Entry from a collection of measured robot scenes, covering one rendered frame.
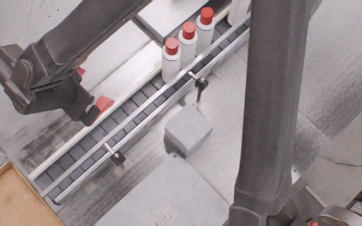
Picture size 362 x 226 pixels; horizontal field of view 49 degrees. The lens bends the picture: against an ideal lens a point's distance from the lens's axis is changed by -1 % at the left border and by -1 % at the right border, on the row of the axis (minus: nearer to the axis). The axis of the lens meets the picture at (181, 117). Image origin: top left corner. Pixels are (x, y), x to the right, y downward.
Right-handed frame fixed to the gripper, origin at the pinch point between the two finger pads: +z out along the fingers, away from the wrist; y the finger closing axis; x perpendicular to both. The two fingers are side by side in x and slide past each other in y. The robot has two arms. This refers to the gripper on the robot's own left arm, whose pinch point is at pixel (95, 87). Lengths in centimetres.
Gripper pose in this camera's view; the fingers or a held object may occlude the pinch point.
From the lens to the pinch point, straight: 85.8
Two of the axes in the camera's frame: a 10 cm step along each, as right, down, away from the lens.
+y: -6.9, -6.9, 2.2
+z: 4.4, -1.6, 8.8
